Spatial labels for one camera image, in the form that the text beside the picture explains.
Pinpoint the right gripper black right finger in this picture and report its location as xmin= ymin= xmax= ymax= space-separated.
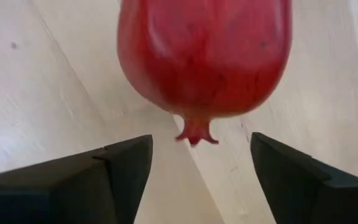
xmin=249 ymin=131 xmax=358 ymax=224

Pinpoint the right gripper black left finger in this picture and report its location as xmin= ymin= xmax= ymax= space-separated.
xmin=0 ymin=134 xmax=154 ymax=224

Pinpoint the red pomegranate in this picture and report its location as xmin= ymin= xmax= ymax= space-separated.
xmin=116 ymin=0 xmax=293 ymax=147

